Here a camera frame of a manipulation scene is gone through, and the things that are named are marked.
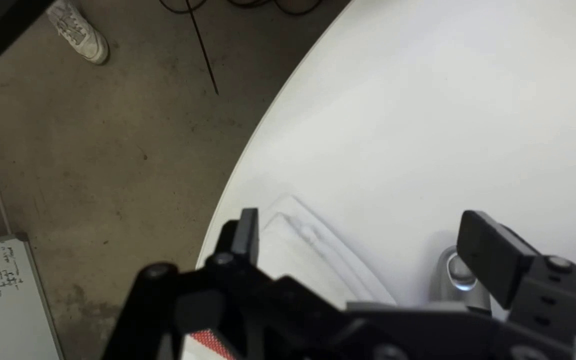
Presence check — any white sneaker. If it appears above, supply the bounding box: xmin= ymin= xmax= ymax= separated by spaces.
xmin=45 ymin=0 xmax=109 ymax=67

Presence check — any white round table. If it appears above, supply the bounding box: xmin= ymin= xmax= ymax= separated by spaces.
xmin=182 ymin=0 xmax=576 ymax=360

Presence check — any white red striped towel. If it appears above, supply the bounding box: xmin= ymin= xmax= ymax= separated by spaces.
xmin=257 ymin=196 xmax=395 ymax=309

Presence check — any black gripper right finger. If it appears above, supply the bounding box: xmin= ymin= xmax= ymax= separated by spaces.
xmin=455 ymin=210 xmax=539 ymax=309

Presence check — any black silver-handled spoon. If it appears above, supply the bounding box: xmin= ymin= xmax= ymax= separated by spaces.
xmin=430 ymin=247 xmax=492 ymax=315

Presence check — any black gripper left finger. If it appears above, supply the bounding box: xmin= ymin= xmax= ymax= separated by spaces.
xmin=208 ymin=209 xmax=260 ymax=266

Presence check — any white whiteboard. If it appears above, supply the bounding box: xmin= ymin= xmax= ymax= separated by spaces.
xmin=0 ymin=237 xmax=64 ymax=360

